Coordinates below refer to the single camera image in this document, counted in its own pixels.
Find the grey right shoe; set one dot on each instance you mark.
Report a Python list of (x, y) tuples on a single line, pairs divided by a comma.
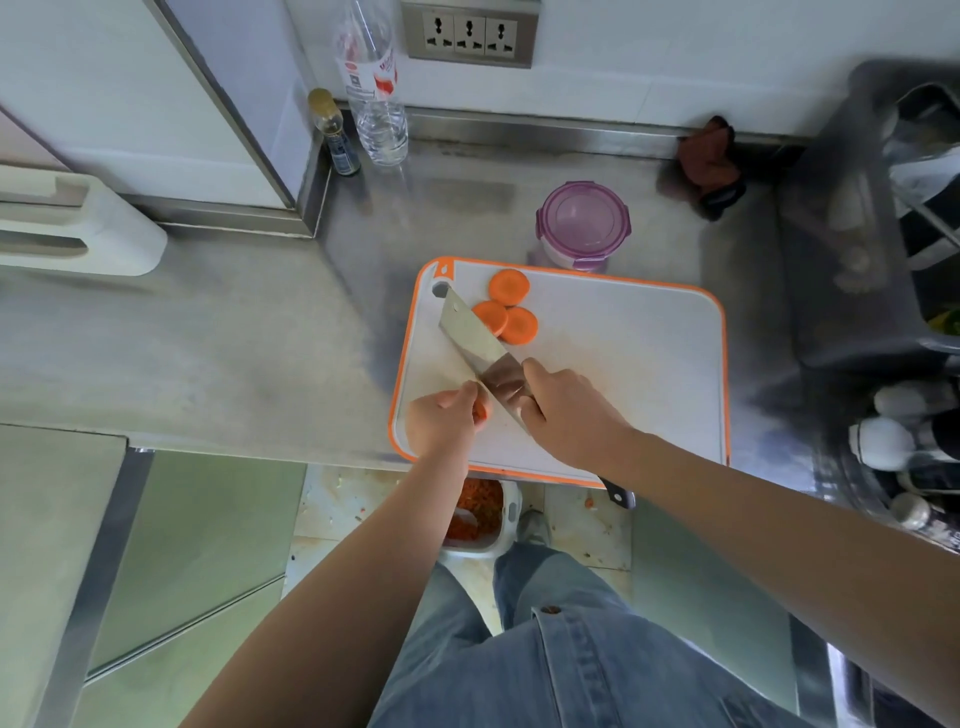
[(532, 529)]

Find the white orange-rimmed cutting board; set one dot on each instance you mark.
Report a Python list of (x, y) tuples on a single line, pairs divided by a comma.
[(637, 360)]

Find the person's right hand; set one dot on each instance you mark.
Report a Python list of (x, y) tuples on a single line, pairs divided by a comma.
[(574, 416)]

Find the orange carrot chunk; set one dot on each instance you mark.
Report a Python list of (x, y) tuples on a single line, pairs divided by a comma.
[(484, 412)]

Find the grey wall socket panel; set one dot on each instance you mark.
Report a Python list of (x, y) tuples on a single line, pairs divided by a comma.
[(469, 34)]

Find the blue denim trousers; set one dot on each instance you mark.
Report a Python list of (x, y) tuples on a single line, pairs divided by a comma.
[(442, 645)]

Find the white and black bag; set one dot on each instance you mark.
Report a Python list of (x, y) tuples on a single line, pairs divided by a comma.
[(930, 172)]

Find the pale green cabinet front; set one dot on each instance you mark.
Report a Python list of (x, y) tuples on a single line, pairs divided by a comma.
[(202, 540), (712, 600)]

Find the pale pink cutting board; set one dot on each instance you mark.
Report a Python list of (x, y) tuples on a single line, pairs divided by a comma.
[(22, 146)]

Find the clear plastic water bottle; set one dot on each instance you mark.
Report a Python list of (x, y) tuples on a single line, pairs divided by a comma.
[(382, 131)]

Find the dark red cloth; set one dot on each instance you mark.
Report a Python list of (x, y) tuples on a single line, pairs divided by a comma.
[(709, 161)]

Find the person's left forearm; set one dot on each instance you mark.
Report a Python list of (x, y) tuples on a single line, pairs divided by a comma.
[(337, 615)]

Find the round carrot slice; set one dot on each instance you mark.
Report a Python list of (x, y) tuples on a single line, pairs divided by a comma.
[(489, 315), (510, 286), (523, 328)]

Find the person's right forearm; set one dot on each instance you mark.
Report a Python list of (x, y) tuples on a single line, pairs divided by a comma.
[(787, 555)]

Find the person's left hand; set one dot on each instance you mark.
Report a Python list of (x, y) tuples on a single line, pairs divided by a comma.
[(439, 424)]

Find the blue denim shirt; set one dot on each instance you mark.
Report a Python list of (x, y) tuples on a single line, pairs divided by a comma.
[(637, 675)]

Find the purple lidded container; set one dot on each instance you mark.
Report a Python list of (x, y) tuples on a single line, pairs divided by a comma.
[(583, 221)]

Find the small gold-capped bottle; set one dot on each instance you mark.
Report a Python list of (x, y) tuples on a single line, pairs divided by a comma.
[(343, 154)]

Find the group of seasoning bottles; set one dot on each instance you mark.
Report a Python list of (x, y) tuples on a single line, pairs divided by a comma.
[(877, 442)]

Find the white waste bin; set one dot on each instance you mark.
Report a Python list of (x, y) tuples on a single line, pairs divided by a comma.
[(512, 517)]

